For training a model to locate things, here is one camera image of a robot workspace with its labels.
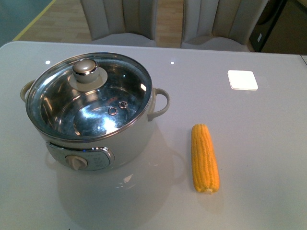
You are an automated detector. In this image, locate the left beige upholstered chair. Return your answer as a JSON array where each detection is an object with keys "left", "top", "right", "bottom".
[{"left": 80, "top": 0, "right": 158, "bottom": 47}]

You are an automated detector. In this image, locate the beige upholstered chair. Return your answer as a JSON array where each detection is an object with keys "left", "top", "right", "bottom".
[
  {"left": 180, "top": 0, "right": 268, "bottom": 52},
  {"left": 80, "top": 0, "right": 158, "bottom": 47}
]

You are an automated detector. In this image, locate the glass pot lid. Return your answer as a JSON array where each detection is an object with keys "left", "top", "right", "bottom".
[{"left": 25, "top": 52, "right": 153, "bottom": 141}]

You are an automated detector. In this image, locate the right beige upholstered chair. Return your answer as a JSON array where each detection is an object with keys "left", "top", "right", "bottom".
[{"left": 180, "top": 0, "right": 268, "bottom": 52}]

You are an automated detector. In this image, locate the yellow corn cob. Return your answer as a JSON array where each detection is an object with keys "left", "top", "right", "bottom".
[{"left": 191, "top": 124, "right": 220, "bottom": 194}]

